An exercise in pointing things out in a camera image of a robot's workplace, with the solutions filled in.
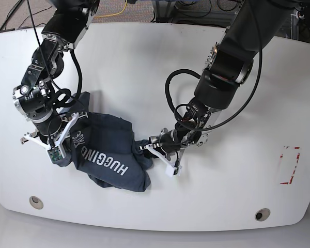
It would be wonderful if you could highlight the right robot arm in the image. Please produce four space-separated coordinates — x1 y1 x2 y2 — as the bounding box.
12 1 100 141

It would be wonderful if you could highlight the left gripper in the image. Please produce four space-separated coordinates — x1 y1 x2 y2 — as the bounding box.
157 130 189 154

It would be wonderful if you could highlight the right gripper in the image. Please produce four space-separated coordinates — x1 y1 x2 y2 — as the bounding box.
32 115 62 142

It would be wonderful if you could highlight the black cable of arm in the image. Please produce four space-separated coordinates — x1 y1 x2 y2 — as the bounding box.
51 50 83 109
165 68 205 130

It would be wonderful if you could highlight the aluminium frame structure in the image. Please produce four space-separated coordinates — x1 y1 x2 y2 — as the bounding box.
152 0 300 39

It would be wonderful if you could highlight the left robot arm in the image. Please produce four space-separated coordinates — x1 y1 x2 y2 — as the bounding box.
154 1 307 154

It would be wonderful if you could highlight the right table cable grommet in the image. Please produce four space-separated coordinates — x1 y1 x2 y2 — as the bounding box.
255 208 271 222

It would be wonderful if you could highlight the yellow cable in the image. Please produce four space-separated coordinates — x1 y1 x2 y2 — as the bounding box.
95 0 127 19

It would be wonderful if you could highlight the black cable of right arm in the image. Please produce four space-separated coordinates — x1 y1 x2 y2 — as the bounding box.
51 50 83 109

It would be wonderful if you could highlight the red tape rectangle marking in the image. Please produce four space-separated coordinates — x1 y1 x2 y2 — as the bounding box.
278 146 301 185

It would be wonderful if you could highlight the left table cable grommet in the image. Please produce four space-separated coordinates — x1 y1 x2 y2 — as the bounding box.
29 196 44 210

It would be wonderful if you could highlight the dark blue t-shirt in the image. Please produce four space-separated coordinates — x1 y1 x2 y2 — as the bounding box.
53 91 156 192

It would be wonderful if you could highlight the table cable grommet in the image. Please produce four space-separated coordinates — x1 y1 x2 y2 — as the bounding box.
255 208 271 222
29 196 44 210

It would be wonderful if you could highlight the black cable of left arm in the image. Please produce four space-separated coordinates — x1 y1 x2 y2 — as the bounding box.
165 68 205 130

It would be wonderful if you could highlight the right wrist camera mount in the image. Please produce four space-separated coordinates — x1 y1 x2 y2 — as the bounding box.
20 111 88 164

